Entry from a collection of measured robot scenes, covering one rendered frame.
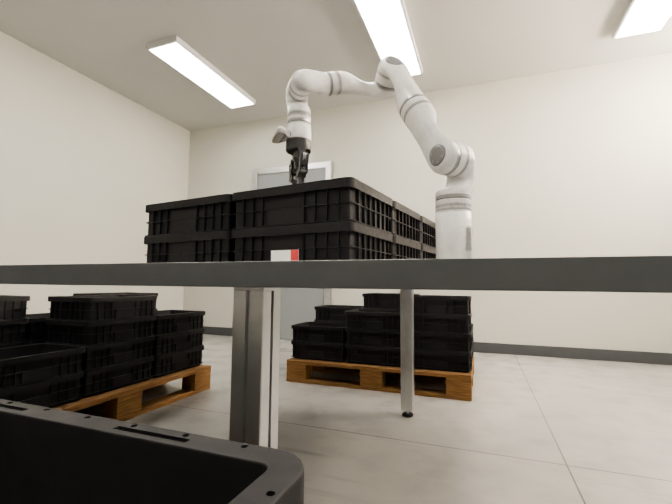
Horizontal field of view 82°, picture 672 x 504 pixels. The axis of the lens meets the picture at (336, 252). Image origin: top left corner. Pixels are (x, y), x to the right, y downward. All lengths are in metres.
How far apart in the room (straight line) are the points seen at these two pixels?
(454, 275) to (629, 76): 4.34
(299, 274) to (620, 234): 3.95
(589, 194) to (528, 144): 0.74
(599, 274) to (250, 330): 0.49
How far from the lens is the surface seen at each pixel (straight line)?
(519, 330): 4.19
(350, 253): 0.95
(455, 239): 1.02
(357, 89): 1.32
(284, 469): 0.17
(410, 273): 0.51
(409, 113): 1.19
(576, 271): 0.51
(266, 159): 5.11
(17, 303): 2.40
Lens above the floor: 0.67
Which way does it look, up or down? 5 degrees up
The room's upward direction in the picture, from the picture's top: 1 degrees clockwise
